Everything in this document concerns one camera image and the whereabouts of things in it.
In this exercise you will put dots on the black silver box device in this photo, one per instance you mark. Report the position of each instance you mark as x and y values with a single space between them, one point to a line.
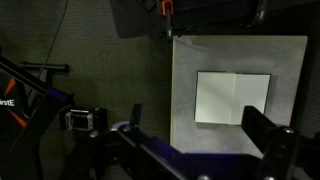
80 120

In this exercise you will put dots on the black stand base bar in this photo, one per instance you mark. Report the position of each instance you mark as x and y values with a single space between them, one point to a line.
43 67

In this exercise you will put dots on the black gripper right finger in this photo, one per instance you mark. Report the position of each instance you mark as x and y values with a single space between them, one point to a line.
256 123

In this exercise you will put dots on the orange black clamp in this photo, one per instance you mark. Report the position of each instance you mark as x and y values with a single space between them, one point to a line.
166 13

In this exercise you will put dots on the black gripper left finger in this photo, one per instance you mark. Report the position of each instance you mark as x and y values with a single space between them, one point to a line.
136 116

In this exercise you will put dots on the black bag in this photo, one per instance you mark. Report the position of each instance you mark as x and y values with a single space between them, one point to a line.
206 13

